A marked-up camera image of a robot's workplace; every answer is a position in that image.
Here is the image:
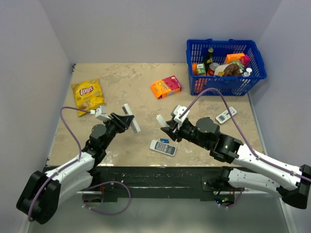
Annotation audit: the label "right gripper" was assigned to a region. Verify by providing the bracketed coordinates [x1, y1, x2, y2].
[161, 118, 210, 150]

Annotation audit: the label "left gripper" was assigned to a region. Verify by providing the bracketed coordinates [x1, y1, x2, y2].
[102, 112, 134, 150]

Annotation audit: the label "white long remote control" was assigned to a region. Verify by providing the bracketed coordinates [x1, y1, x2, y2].
[121, 103, 141, 133]

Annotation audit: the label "white battery cover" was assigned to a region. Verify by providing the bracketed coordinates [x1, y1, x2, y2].
[156, 115, 168, 127]

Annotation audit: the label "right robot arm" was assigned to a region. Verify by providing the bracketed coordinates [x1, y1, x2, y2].
[156, 115, 311, 209]

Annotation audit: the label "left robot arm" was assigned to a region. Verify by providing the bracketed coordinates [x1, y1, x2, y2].
[16, 113, 134, 224]

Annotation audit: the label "grey-faced remote control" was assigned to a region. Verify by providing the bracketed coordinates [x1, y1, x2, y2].
[149, 140, 176, 157]

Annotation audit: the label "small white remote control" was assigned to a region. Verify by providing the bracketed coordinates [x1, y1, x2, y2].
[216, 107, 237, 124]

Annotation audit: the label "blue battery right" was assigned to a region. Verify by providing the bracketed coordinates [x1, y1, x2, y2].
[160, 138, 169, 143]

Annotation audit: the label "orange pink sponge box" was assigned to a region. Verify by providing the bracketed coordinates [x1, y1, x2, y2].
[150, 75, 182, 100]

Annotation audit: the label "yellow Lays chips bag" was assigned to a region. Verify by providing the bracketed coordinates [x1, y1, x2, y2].
[71, 78, 105, 117]

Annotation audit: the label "green yellow carton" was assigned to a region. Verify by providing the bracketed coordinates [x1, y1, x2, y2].
[196, 63, 206, 76]

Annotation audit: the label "blue plastic basket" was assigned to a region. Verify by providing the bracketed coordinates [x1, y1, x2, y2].
[186, 39, 267, 96]

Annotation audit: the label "dark glass bottle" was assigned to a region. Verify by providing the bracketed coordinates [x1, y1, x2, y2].
[203, 47, 214, 73]

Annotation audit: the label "brown snack packet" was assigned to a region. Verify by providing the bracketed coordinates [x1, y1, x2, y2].
[214, 63, 243, 77]

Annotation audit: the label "white bottle cap item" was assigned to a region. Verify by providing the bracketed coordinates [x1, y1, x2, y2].
[243, 67, 252, 77]

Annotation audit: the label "orange pink box in basket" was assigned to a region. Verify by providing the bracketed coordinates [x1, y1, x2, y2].
[224, 53, 250, 69]

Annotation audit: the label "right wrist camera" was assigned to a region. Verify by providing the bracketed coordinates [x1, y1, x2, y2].
[172, 105, 190, 130]

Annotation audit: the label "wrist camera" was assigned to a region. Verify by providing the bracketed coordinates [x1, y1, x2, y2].
[90, 105, 108, 122]
[172, 105, 190, 130]

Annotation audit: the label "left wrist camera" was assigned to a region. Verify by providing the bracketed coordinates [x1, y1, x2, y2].
[90, 105, 108, 122]

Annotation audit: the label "black table front rail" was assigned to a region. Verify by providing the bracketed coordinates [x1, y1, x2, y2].
[43, 166, 270, 202]

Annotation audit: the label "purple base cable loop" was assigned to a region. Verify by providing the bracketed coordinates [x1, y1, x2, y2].
[82, 181, 132, 216]

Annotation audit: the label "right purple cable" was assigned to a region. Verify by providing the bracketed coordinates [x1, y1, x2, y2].
[178, 87, 311, 209]

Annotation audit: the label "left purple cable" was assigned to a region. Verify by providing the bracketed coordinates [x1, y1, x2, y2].
[27, 106, 97, 223]

